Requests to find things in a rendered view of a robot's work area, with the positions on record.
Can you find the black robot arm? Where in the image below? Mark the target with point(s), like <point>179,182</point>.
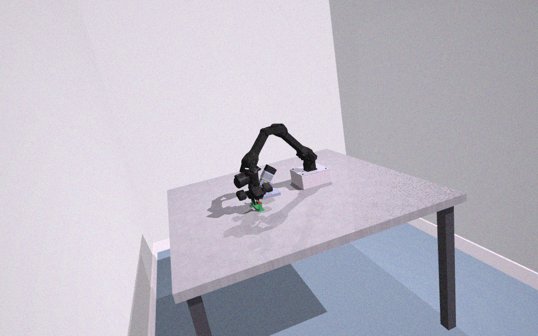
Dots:
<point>251,159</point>

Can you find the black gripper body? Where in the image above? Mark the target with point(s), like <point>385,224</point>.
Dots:
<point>243,195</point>

